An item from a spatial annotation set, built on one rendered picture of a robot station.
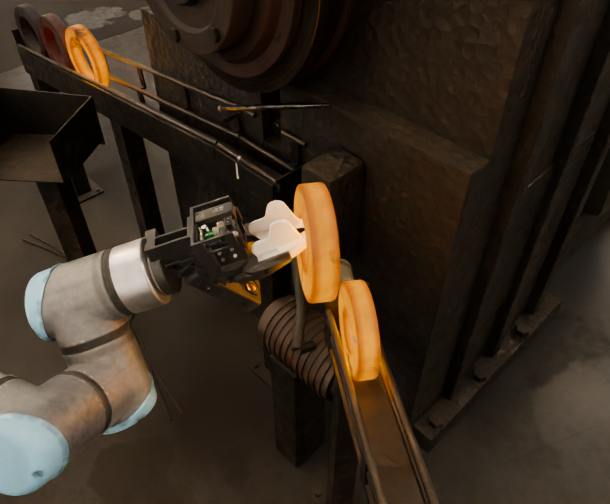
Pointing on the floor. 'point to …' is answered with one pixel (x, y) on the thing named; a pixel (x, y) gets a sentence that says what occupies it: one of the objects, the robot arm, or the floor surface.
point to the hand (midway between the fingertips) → (314, 231)
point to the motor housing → (297, 378)
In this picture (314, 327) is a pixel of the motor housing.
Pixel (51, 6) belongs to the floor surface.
